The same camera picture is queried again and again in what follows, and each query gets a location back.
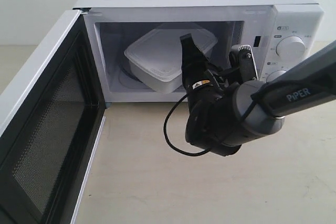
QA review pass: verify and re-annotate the microwave door black window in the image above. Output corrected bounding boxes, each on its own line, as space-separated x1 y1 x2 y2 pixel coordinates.
1 10 106 223

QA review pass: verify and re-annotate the upper white control knob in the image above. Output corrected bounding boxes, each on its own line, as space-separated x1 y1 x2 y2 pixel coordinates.
276 36 306 61

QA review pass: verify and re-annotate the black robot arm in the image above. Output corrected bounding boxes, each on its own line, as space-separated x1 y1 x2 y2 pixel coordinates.
180 34 335 156

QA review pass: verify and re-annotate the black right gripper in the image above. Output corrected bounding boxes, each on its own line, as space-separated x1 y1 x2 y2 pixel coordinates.
180 34 223 103

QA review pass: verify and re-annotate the white plastic lidded container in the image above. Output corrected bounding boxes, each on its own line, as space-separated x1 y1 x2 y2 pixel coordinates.
124 23 218 94

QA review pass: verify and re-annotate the glass turntable plate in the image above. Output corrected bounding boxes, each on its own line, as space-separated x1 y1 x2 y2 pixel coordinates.
118 59 143 84

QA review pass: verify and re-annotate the lower white control knob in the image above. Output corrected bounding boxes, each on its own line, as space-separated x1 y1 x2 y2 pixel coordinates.
266 70 286 82

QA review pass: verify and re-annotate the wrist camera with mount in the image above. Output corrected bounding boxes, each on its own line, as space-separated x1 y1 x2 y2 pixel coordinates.
229 45 258 83

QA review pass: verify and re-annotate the white microwave oven body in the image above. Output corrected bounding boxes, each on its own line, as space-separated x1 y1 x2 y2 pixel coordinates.
74 0 324 103

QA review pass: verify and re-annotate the white control knob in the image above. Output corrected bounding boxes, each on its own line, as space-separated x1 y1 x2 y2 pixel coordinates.
266 70 286 82
276 36 306 61

